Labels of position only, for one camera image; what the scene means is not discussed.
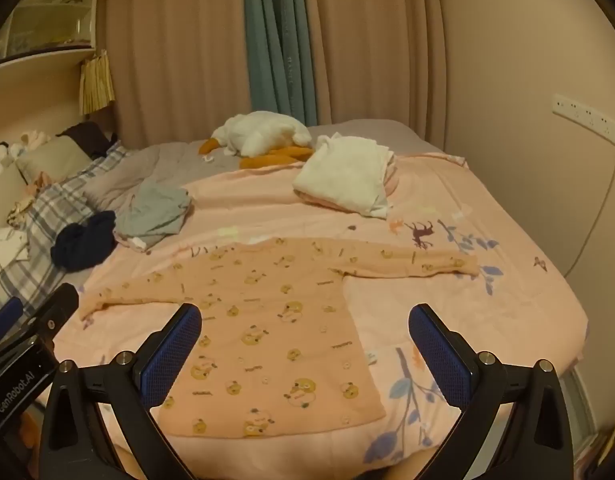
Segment peach duck print baby shirt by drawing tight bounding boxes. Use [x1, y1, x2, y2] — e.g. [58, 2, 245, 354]
[78, 238, 479, 439]

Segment white folded clothes pile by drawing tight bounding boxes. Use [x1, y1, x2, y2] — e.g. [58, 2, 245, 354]
[292, 132, 399, 220]

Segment plaid grey pillow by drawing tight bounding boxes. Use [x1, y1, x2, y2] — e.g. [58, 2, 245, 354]
[0, 143, 132, 315]

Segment dark navy garment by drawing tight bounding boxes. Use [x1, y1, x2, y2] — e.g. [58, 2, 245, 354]
[50, 210, 117, 272]

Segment pink printed bed sheet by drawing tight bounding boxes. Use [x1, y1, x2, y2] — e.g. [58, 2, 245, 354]
[56, 155, 587, 479]

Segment grey garment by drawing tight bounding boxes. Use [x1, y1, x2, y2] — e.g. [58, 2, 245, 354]
[114, 180, 192, 252]

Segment beige headboard cushion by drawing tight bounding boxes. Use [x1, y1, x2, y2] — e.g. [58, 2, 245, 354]
[0, 136, 91, 228]

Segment small stuffed toys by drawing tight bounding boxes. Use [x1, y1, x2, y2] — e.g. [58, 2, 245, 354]
[0, 130, 51, 175]

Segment yellow fringed lampshade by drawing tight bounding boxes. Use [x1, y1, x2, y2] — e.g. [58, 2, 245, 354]
[80, 50, 115, 116]

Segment pink beige curtain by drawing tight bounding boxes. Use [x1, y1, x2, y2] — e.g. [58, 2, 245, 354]
[99, 0, 447, 148]

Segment teal curtain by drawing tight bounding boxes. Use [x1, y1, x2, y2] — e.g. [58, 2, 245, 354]
[244, 0, 318, 126]

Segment white wall shelf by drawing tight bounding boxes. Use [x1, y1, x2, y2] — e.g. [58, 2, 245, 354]
[0, 0, 97, 64]

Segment white power cable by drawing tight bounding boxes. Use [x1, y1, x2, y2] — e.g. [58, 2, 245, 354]
[562, 135, 615, 279]

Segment white wall power strip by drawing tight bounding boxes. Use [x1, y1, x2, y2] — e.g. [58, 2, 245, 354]
[553, 94, 615, 145]

